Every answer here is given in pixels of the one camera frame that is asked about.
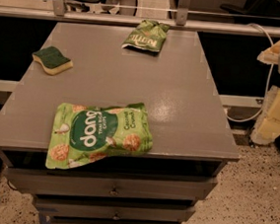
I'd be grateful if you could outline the white cable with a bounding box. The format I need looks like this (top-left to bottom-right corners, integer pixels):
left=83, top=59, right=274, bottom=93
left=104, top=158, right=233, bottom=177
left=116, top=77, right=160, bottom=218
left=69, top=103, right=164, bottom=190
left=226, top=21, right=279, bottom=126

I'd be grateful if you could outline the grey drawer cabinet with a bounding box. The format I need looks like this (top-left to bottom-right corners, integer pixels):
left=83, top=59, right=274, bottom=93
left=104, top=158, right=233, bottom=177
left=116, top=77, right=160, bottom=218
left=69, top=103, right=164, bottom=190
left=0, top=23, right=239, bottom=224

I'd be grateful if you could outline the green dang rice chips bag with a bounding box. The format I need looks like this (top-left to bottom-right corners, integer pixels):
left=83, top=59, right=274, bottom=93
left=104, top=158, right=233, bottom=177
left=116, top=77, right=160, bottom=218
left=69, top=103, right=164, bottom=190
left=44, top=103, right=153, bottom=170

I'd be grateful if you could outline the green and yellow sponge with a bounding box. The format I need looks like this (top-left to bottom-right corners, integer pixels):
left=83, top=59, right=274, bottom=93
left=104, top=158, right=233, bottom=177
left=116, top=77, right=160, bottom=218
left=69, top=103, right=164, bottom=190
left=33, top=46, right=73, bottom=76

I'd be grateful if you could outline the green jalapeno kettle chip bag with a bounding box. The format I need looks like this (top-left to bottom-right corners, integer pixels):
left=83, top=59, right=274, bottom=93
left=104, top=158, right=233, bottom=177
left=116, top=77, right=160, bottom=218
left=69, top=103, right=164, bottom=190
left=121, top=20, right=170, bottom=53

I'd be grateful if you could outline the grey metal railing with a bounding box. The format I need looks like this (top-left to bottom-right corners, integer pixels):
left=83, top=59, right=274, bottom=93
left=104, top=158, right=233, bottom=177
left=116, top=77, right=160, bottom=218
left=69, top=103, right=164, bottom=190
left=0, top=0, right=280, bottom=37

